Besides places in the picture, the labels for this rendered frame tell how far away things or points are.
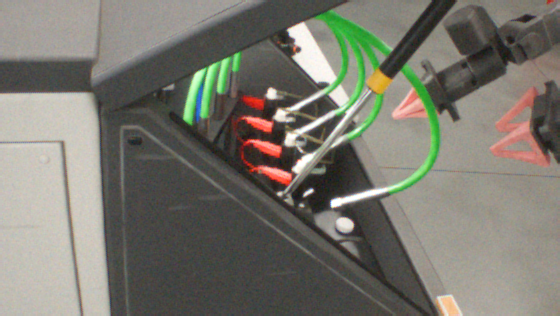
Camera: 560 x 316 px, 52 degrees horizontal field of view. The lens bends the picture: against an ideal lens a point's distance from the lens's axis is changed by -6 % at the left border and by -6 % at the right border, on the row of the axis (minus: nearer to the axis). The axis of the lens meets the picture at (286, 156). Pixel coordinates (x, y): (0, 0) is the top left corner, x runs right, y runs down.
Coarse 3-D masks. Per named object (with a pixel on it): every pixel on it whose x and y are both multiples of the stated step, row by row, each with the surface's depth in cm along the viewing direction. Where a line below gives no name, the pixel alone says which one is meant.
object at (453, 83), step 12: (432, 72) 96; (444, 72) 97; (456, 72) 96; (468, 72) 95; (444, 84) 96; (456, 84) 96; (468, 84) 95; (444, 96) 96; (456, 96) 97; (456, 108) 101; (456, 120) 99
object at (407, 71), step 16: (320, 16) 79; (336, 16) 79; (352, 32) 79; (368, 32) 80; (384, 48) 80; (192, 80) 88; (416, 80) 82; (192, 96) 89; (192, 112) 91; (432, 112) 84; (432, 128) 86; (432, 144) 87; (432, 160) 89; (416, 176) 91
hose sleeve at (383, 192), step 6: (384, 186) 94; (366, 192) 95; (372, 192) 94; (378, 192) 94; (384, 192) 93; (342, 198) 96; (348, 198) 96; (354, 198) 95; (360, 198) 95; (366, 198) 94; (372, 198) 94; (378, 198) 94; (342, 204) 96; (348, 204) 96; (354, 204) 95
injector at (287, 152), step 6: (282, 144) 110; (282, 150) 111; (288, 150) 110; (294, 150) 110; (282, 156) 111; (288, 156) 111; (294, 156) 111; (282, 162) 112; (288, 162) 111; (294, 162) 114; (282, 168) 112; (288, 168) 112; (282, 186) 115; (276, 192) 117
